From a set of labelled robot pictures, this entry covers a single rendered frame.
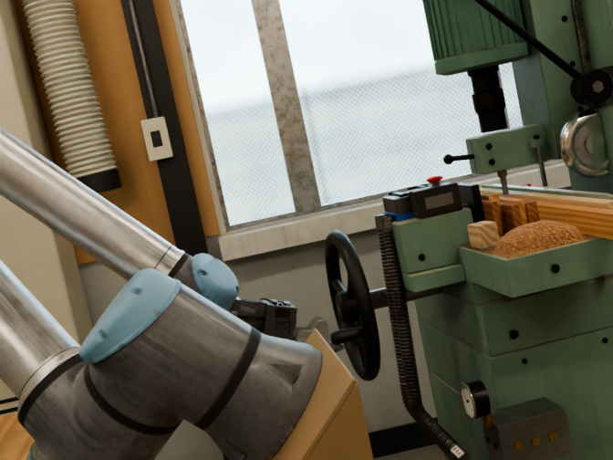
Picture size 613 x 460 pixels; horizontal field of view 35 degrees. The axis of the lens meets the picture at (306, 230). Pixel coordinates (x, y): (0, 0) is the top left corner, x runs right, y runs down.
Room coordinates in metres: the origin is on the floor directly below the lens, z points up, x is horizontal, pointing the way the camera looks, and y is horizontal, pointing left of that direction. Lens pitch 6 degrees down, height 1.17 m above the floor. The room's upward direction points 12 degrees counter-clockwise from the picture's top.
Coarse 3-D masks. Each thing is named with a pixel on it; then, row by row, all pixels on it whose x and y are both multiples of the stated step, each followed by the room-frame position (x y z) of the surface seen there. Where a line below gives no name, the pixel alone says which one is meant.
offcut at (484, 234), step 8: (472, 224) 1.62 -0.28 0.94; (480, 224) 1.60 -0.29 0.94; (488, 224) 1.58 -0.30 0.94; (472, 232) 1.60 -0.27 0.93; (480, 232) 1.58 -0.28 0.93; (488, 232) 1.58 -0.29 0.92; (496, 232) 1.59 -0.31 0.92; (472, 240) 1.61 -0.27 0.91; (480, 240) 1.58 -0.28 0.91; (488, 240) 1.58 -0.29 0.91; (496, 240) 1.58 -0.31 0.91
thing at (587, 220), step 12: (540, 204) 1.67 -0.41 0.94; (552, 204) 1.64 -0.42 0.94; (564, 204) 1.61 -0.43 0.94; (540, 216) 1.67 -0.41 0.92; (552, 216) 1.62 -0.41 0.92; (564, 216) 1.57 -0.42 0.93; (576, 216) 1.53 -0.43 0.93; (588, 216) 1.48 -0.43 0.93; (600, 216) 1.44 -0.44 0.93; (612, 216) 1.41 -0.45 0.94; (588, 228) 1.49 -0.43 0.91; (600, 228) 1.45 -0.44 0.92; (612, 228) 1.41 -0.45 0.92
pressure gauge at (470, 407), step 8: (464, 384) 1.54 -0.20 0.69; (472, 384) 1.54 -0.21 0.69; (480, 384) 1.54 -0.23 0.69; (464, 392) 1.56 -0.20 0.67; (472, 392) 1.53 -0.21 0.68; (480, 392) 1.53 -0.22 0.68; (464, 400) 1.57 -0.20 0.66; (472, 400) 1.52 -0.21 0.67; (480, 400) 1.52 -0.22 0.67; (488, 400) 1.52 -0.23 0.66; (464, 408) 1.57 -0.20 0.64; (472, 408) 1.54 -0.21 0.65; (480, 408) 1.52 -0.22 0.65; (488, 408) 1.53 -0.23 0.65; (472, 416) 1.55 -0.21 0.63; (480, 416) 1.53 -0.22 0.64; (488, 416) 1.55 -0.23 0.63; (488, 424) 1.55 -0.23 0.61
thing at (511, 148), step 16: (528, 128) 1.82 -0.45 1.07; (544, 128) 1.82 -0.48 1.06; (480, 144) 1.80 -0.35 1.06; (496, 144) 1.80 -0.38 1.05; (512, 144) 1.81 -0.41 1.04; (528, 144) 1.81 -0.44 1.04; (544, 144) 1.82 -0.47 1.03; (480, 160) 1.80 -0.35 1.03; (496, 160) 1.80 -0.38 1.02; (512, 160) 1.81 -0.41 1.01; (528, 160) 1.81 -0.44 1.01; (544, 160) 1.82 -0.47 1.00
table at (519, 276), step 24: (600, 240) 1.46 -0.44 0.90; (456, 264) 1.66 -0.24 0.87; (480, 264) 1.55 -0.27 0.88; (504, 264) 1.44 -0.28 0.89; (528, 264) 1.44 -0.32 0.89; (552, 264) 1.45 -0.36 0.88; (576, 264) 1.45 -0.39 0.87; (600, 264) 1.46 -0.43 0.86; (408, 288) 1.67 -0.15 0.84; (504, 288) 1.46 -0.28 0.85; (528, 288) 1.44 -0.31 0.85
